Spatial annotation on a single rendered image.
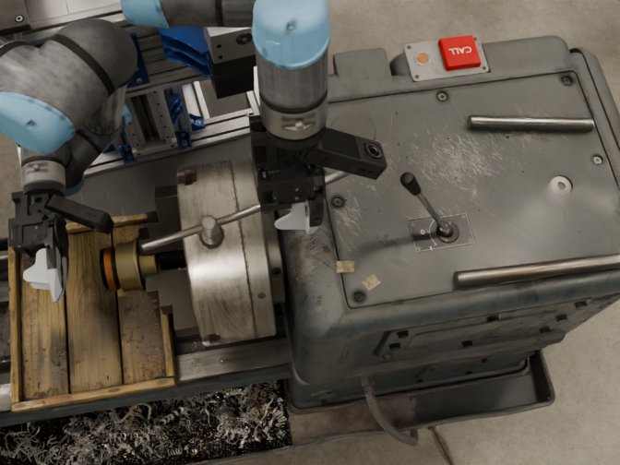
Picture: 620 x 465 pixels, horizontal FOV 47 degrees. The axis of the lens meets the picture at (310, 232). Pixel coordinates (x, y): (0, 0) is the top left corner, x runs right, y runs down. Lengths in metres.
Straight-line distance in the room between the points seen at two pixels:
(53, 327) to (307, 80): 0.89
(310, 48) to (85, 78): 0.45
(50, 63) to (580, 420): 1.92
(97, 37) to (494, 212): 0.65
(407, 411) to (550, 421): 0.77
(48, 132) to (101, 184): 1.28
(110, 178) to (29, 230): 1.06
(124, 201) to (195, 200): 1.18
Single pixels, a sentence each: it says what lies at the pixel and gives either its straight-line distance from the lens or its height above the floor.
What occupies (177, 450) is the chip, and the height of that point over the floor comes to 0.57.
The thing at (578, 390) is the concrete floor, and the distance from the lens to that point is 2.46.
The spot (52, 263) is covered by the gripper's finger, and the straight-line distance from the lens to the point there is 1.26.
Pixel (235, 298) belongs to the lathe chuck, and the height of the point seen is 1.18.
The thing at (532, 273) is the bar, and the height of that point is 1.27.
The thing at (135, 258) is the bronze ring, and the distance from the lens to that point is 1.21.
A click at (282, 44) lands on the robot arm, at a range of 0.70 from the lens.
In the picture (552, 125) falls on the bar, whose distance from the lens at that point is 1.21.
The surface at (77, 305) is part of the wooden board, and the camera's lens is 1.47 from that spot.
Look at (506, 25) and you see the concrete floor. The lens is 3.01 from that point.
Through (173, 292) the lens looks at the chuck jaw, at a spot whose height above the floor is 1.10.
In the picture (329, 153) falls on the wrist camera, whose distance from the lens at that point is 0.82.
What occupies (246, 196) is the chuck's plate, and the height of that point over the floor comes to 1.23.
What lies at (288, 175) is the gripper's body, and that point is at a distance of 0.83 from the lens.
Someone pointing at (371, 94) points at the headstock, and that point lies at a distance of 1.19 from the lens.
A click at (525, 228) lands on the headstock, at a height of 1.26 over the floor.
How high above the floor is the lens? 2.24
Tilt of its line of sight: 68 degrees down
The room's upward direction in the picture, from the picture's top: 6 degrees clockwise
